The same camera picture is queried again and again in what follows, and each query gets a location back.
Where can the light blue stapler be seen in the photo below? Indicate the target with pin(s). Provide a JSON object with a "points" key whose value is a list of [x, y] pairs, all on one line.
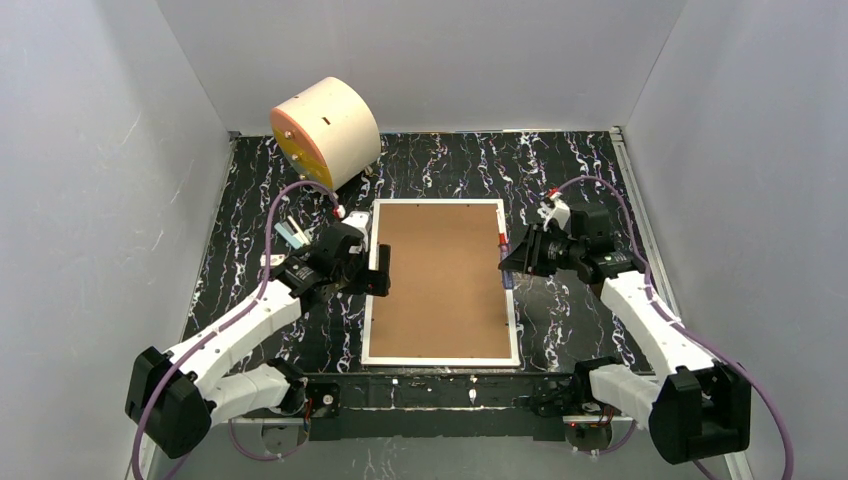
{"points": [[293, 234]]}

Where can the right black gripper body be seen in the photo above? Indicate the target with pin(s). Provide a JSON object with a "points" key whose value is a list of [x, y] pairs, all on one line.
{"points": [[536, 249]]}

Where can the blue red screwdriver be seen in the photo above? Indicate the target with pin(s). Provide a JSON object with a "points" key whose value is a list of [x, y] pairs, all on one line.
{"points": [[506, 276]]}

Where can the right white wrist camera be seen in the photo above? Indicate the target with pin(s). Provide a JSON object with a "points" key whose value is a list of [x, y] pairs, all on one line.
{"points": [[554, 211]]}

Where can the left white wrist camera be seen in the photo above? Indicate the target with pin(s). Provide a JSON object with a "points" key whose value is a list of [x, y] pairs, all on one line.
{"points": [[361, 222]]}

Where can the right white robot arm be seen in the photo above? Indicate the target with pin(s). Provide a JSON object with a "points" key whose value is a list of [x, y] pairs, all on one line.
{"points": [[698, 406]]}

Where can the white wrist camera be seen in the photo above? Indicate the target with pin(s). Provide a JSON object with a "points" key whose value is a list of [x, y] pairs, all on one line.
{"points": [[361, 222], [554, 211]]}

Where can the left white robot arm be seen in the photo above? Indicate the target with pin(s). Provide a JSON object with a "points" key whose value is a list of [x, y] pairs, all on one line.
{"points": [[178, 395]]}

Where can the cylindrical beige drawer cabinet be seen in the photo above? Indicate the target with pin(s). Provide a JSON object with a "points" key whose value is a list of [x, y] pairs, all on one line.
{"points": [[327, 133]]}

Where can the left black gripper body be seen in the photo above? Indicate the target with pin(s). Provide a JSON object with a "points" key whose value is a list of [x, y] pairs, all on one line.
{"points": [[365, 266]]}

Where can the white picture frame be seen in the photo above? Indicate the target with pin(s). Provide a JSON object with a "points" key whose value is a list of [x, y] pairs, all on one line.
{"points": [[447, 305]]}

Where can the white staple box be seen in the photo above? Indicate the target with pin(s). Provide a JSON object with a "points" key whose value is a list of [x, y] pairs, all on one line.
{"points": [[271, 260]]}

